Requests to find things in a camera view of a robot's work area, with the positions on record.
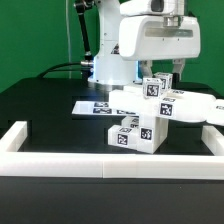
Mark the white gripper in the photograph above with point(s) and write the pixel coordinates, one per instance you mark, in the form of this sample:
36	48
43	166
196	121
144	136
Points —
158	30

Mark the white chair back piece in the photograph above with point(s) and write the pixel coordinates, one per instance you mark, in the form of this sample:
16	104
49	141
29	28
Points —
179	105

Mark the white chair seat piece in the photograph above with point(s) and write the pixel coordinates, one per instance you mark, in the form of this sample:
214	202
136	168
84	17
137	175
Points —
152	133

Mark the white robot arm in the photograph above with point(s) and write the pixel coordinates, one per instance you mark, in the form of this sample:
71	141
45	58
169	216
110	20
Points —
110	69

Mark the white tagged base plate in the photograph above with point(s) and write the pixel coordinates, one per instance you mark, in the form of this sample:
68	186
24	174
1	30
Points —
97	108

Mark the white U-shaped fence frame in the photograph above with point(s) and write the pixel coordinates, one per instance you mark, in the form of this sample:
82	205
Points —
14	162

